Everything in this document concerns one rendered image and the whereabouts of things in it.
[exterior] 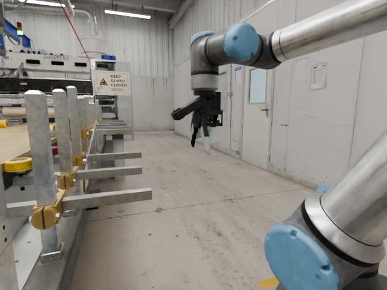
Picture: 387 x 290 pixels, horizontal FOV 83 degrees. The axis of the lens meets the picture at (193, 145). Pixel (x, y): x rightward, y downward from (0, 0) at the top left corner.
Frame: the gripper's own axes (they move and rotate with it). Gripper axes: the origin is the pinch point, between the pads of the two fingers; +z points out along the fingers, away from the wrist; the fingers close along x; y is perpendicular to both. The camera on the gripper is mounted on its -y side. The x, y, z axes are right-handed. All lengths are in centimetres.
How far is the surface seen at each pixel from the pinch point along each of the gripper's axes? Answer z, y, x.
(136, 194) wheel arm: 10.7, -21.2, -4.6
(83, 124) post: -6, -43, 66
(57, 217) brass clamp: 11.8, -40.3, -10.9
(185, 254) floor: 94, 18, 75
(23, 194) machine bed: 20, -63, 35
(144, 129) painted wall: 69, 85, 901
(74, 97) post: -19, -43, 41
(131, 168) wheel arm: 9.4, -21.1, 20.4
